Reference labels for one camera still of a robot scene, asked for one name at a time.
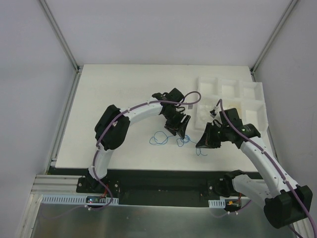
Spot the white foam compartment tray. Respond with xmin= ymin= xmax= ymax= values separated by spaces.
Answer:
xmin=194 ymin=76 xmax=268 ymax=137

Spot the white cable duct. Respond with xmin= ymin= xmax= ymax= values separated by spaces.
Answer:
xmin=42 ymin=194 xmax=119 ymax=206
xmin=208 ymin=199 xmax=226 ymax=209

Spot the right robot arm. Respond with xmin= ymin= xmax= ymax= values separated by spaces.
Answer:
xmin=196 ymin=108 xmax=313 ymax=229

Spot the left aluminium frame post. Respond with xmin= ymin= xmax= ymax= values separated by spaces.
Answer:
xmin=37 ymin=0 xmax=84 ymax=75

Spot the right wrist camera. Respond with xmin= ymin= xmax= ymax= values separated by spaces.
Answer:
xmin=210 ymin=106 xmax=219 ymax=119

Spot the left white cable duct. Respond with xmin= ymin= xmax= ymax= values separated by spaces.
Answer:
xmin=42 ymin=194 xmax=119 ymax=206

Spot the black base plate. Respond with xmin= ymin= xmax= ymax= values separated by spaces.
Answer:
xmin=76 ymin=169 xmax=225 ymax=207

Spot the right white cable duct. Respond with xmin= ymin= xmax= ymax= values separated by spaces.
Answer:
xmin=208 ymin=199 xmax=226 ymax=209

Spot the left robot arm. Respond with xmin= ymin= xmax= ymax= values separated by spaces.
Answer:
xmin=86 ymin=88 xmax=198 ymax=193

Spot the aluminium front rail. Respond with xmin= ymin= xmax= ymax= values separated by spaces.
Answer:
xmin=31 ymin=175 xmax=80 ymax=194

